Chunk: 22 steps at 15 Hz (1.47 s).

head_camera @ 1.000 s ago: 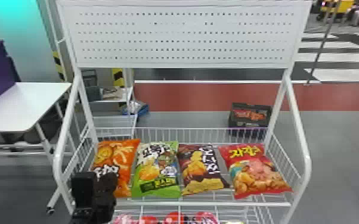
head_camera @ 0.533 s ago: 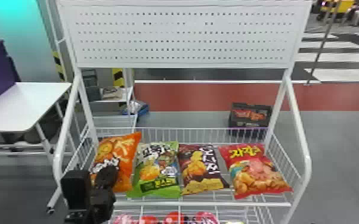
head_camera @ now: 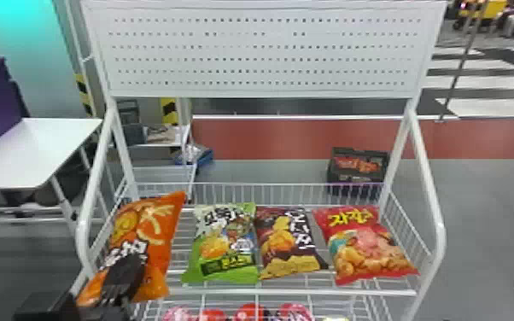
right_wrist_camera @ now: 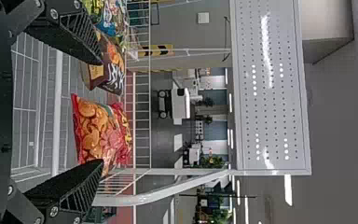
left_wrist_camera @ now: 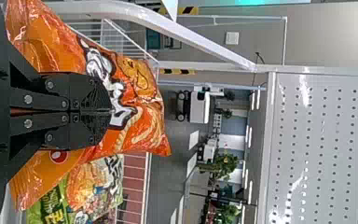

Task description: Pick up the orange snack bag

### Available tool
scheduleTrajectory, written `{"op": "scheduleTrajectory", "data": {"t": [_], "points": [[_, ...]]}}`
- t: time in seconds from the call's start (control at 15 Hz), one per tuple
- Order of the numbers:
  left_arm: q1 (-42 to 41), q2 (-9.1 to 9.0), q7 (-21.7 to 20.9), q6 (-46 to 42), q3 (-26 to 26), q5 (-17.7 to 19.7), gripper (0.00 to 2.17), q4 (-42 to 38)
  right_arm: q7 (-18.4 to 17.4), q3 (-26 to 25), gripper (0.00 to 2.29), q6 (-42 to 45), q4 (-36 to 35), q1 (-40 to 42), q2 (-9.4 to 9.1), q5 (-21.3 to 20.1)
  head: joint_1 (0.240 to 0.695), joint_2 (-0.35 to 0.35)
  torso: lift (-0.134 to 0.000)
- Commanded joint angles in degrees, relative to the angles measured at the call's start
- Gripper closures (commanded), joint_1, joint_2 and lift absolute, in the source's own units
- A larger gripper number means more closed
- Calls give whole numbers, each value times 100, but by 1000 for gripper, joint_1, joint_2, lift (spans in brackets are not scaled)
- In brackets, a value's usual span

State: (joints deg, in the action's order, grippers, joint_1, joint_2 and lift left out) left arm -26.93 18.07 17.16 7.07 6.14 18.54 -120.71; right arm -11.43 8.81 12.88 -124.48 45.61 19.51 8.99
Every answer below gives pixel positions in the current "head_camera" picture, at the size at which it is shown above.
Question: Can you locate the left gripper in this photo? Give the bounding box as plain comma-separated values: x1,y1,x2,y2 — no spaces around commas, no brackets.
99,253,147,306

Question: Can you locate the orange snack packet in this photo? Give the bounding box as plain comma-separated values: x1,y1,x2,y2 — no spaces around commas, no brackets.
76,190,187,307

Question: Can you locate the red noodle cup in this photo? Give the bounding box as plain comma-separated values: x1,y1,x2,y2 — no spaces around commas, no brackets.
233,303,270,321
162,306,196,321
198,309,228,321
278,303,315,321

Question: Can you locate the green snack packet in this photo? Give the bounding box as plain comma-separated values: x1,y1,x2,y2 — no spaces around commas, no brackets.
180,202,260,285

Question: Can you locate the white side table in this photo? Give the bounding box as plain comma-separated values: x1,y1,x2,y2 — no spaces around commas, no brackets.
0,117,104,234

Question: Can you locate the dark red snack packet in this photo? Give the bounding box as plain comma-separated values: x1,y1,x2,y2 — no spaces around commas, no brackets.
254,206,330,281

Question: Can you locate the black cardboard box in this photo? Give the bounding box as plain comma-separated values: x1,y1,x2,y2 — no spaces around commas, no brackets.
326,147,391,199

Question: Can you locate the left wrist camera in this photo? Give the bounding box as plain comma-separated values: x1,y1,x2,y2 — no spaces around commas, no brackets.
13,290,80,321

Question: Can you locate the yellow black striped post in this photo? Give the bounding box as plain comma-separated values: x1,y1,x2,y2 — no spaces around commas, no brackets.
160,97,180,126
74,73,96,119

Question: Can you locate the white wire rack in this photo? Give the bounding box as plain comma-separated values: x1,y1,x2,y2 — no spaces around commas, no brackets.
69,0,448,321

